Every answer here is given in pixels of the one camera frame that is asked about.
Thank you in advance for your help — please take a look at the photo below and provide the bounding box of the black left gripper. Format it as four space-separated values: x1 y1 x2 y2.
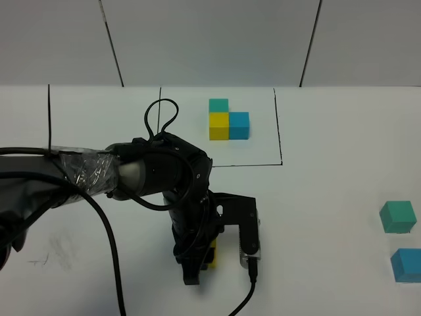
169 190 224 285

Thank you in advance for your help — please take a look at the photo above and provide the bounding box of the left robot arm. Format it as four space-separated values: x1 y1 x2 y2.
1 132 222 285

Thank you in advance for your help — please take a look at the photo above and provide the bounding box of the yellow template block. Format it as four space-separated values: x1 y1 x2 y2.
209 112 230 140

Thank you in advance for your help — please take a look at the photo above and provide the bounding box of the blue template block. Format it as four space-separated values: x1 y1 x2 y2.
229 112 250 140

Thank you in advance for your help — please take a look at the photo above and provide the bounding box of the green template block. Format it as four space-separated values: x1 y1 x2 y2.
209 99 229 113

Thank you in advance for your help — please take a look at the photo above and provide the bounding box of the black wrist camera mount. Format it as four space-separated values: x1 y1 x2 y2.
214 193 261 269

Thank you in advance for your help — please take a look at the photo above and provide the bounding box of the black camera cable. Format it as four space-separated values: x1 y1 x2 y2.
228 257 258 316

